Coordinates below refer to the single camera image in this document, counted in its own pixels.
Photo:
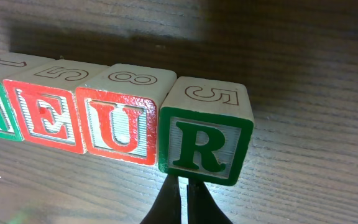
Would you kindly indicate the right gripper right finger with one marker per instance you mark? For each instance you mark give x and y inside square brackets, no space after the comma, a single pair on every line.
[202,209]

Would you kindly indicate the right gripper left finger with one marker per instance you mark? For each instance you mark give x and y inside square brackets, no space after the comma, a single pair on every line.
[167,206]

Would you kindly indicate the green R block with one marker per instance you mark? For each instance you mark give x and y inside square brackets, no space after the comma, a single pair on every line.
[205,127]

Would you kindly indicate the red U block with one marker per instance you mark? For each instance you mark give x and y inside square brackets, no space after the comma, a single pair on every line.
[118,112]

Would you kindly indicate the red E block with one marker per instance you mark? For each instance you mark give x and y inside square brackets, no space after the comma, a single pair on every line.
[44,101]

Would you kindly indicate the green N block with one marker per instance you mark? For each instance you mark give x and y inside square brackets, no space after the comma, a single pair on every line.
[12,64]

